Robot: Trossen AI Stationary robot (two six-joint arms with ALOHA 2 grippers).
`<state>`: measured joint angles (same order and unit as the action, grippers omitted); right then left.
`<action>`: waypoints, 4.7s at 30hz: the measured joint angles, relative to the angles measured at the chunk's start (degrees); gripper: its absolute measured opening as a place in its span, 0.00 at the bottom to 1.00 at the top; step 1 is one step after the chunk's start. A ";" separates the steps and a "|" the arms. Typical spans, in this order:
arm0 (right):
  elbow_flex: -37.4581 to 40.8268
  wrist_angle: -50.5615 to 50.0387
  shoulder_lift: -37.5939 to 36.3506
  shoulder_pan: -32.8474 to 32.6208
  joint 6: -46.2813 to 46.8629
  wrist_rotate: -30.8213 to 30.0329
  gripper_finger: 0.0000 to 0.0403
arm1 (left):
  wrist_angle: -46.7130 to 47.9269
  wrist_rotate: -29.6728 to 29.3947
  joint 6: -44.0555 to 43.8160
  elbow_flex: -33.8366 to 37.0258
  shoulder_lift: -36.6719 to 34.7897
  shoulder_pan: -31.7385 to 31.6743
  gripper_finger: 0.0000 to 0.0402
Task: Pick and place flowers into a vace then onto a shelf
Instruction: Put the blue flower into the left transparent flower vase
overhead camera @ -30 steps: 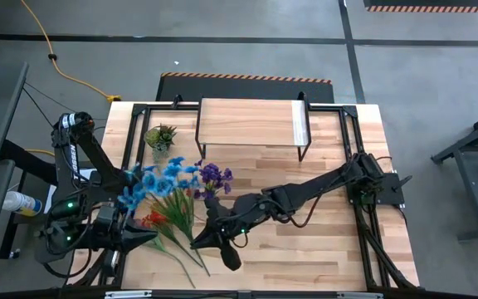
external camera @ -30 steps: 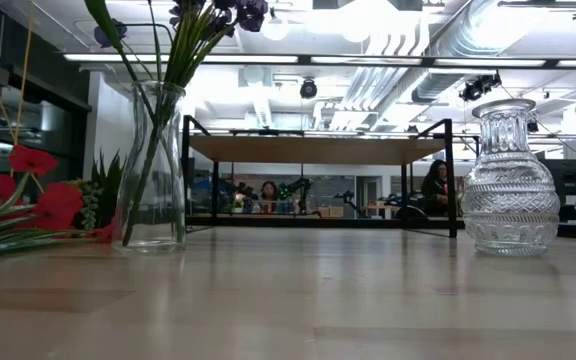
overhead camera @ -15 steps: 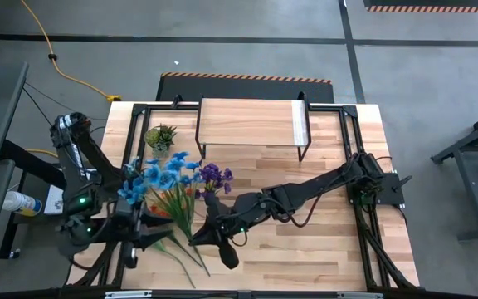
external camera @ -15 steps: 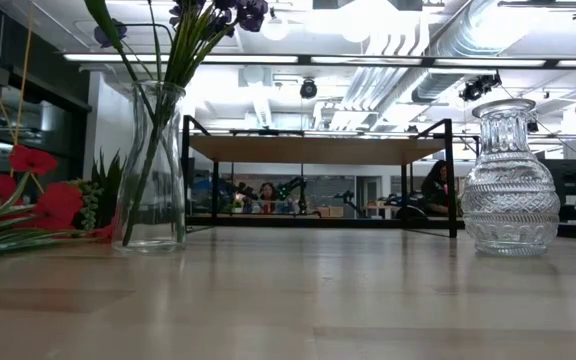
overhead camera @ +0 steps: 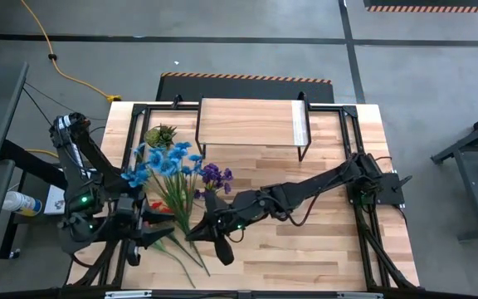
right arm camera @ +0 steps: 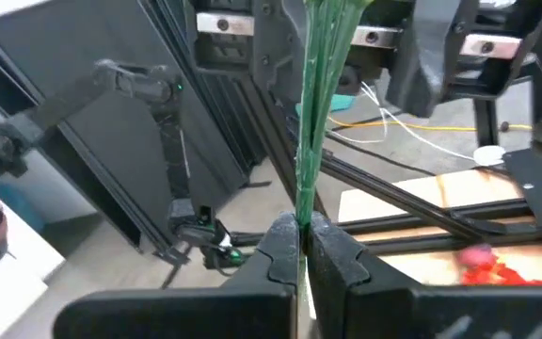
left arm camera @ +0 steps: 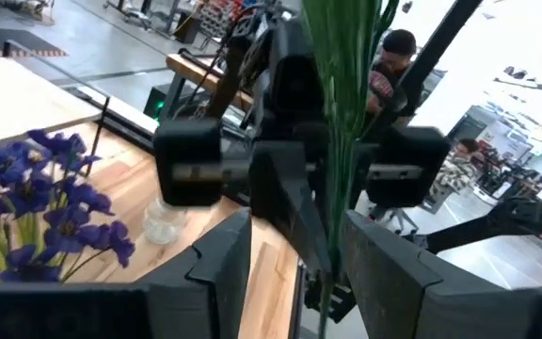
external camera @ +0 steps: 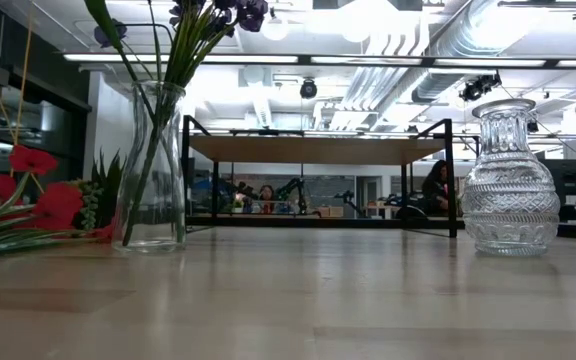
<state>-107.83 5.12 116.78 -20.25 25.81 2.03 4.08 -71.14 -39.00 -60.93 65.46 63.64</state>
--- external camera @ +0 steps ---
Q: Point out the cut crystal glass vase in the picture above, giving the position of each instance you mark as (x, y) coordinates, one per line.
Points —
(510, 210)

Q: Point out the green artificial succulent plant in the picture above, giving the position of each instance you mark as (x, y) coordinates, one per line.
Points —
(110, 187)

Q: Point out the black round overhead camera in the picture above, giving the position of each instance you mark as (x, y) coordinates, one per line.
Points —
(308, 89)

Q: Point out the long overhead light bar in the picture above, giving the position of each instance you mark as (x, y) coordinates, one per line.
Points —
(368, 60)

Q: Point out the black background robot arm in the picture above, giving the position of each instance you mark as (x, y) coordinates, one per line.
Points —
(295, 187)
(348, 196)

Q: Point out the purple artificial flower bunch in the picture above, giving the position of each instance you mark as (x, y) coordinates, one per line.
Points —
(253, 12)

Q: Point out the round white ceiling lamp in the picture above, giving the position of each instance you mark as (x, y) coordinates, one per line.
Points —
(275, 27)

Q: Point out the silver ceiling air duct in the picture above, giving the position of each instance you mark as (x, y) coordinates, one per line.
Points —
(468, 35)

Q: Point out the cardboard box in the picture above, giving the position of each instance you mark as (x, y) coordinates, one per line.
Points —
(330, 212)

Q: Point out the black ceiling spotlight cluster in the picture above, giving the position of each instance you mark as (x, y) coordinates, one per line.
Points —
(478, 87)

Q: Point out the black aluminium rig frame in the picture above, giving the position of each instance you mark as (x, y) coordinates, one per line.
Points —
(318, 221)

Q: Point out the wooden shelf with black frame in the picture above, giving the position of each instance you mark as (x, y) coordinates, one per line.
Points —
(318, 150)

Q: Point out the black ceiling track rail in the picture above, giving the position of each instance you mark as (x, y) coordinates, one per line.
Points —
(543, 3)

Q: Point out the red artificial flower bunch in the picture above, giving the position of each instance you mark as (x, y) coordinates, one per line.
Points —
(58, 205)

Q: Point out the smooth clear glass vase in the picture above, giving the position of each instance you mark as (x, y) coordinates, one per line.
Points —
(168, 165)

